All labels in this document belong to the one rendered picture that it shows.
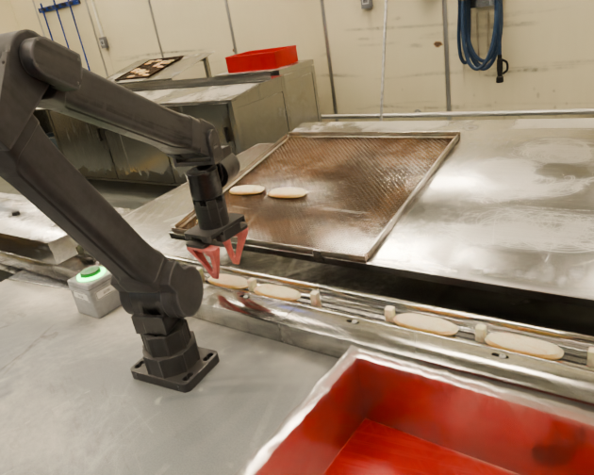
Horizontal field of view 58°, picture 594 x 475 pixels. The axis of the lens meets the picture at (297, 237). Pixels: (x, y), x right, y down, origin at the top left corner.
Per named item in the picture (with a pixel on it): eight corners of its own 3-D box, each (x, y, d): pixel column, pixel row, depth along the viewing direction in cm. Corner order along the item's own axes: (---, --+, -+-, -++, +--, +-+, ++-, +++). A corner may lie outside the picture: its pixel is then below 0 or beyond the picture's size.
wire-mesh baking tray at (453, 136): (173, 233, 123) (171, 227, 122) (289, 136, 154) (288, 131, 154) (366, 263, 94) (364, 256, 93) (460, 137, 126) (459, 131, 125)
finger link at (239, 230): (206, 272, 103) (194, 228, 99) (230, 256, 108) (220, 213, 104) (233, 278, 99) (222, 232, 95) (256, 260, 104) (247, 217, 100)
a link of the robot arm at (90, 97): (-50, 90, 56) (30, 78, 52) (-48, 36, 56) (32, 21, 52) (176, 162, 96) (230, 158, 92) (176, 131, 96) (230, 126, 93)
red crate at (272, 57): (227, 73, 452) (223, 57, 447) (251, 66, 479) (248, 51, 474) (276, 68, 426) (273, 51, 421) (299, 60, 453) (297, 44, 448)
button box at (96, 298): (81, 326, 110) (63, 280, 105) (112, 307, 115) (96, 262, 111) (105, 335, 105) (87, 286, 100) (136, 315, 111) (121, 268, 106)
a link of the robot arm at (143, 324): (139, 342, 82) (169, 344, 80) (120, 284, 78) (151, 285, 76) (169, 309, 89) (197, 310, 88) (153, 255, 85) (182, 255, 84)
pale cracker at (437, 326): (388, 325, 82) (387, 319, 81) (399, 312, 84) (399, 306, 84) (453, 339, 76) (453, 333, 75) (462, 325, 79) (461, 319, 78)
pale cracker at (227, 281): (203, 283, 104) (202, 278, 104) (216, 274, 107) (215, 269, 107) (242, 291, 99) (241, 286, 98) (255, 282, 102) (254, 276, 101)
